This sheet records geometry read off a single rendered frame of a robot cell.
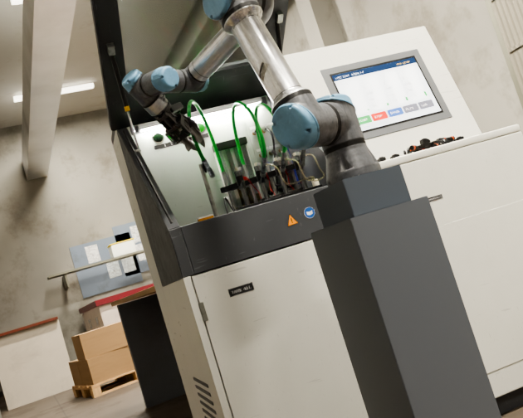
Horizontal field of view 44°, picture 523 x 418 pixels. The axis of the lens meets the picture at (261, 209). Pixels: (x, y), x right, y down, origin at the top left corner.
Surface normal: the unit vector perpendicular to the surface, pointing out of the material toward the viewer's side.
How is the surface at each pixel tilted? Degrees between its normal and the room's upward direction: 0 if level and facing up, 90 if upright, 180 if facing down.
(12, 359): 90
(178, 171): 90
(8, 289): 90
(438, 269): 90
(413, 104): 76
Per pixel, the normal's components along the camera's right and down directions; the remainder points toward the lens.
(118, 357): 0.54, -0.24
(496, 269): 0.26, -0.16
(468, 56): -0.89, 0.25
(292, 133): -0.61, 0.26
